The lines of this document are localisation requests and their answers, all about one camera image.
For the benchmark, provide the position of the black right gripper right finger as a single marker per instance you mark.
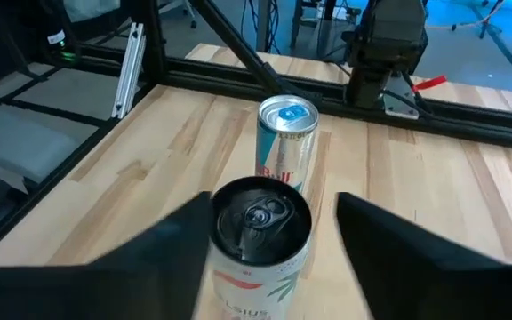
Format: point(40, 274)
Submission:
point(416, 284)

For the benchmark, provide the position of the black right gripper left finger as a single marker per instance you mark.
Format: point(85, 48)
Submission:
point(105, 293)

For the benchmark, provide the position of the white Celsius can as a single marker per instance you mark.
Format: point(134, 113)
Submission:
point(256, 284)

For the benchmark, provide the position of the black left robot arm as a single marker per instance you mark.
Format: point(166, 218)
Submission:
point(389, 35)

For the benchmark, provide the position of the grey padded mat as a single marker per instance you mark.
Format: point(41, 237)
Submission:
point(74, 93)
point(20, 146)

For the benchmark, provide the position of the blue silver Red Bull can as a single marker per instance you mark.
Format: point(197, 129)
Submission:
point(282, 151)

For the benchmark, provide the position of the silver aluminium extrusion bar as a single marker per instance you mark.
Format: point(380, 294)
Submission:
point(129, 71)

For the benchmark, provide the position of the black aluminium table frame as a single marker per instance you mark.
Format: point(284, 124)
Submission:
point(460, 117)

